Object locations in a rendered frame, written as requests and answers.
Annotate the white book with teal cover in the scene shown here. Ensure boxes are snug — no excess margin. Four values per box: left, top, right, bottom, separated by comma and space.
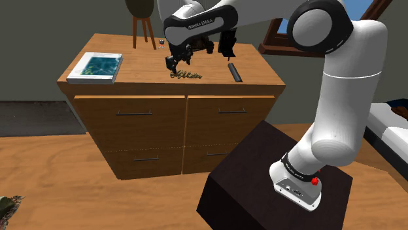
66, 52, 124, 85

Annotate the dark grey rug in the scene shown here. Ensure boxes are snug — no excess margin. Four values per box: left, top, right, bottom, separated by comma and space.
0, 101, 87, 138

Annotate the black remote control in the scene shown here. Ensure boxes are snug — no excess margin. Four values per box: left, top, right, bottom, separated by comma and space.
227, 62, 244, 83

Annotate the wooden stand with dark pot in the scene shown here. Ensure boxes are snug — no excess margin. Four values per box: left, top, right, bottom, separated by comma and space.
124, 0, 158, 50

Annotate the dark brown robot stand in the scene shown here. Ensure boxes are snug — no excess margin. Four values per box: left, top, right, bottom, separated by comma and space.
196, 120, 354, 230

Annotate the black upright object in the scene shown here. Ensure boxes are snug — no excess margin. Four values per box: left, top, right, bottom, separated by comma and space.
217, 27, 238, 61

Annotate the dark thin curly object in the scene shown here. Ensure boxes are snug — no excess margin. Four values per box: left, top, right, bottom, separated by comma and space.
169, 70, 203, 80

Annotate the window with brown wooden frame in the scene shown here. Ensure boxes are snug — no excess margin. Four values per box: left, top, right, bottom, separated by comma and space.
258, 0, 394, 58

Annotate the wooden chest of drawers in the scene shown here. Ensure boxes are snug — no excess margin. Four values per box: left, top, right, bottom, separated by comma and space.
56, 33, 286, 181

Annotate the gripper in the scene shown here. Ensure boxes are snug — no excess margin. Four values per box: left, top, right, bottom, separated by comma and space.
165, 35, 215, 74

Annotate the bed with white sheet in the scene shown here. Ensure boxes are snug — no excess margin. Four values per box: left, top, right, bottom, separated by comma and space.
363, 98, 408, 186

